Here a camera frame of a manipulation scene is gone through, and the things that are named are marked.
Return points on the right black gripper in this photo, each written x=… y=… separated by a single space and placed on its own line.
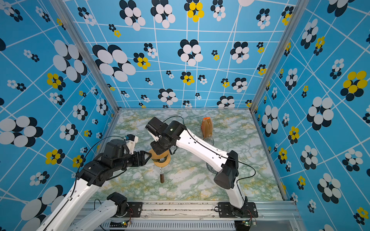
x=158 y=150

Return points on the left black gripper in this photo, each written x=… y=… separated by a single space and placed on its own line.
x=138 y=162

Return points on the orange coffee filter pack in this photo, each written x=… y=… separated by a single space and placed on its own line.
x=207 y=127

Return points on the grey glass pitcher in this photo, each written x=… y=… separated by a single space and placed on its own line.
x=209 y=140

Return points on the grey glass dripper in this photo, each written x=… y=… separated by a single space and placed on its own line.
x=211 y=169

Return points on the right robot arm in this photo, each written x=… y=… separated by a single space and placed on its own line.
x=225 y=163

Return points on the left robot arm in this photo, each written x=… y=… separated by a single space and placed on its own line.
x=117 y=156

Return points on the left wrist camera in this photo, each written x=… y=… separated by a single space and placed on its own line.
x=131 y=141

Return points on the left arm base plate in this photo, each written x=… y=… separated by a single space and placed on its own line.
x=129 y=210

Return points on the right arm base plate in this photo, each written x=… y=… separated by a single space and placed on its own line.
x=226 y=210

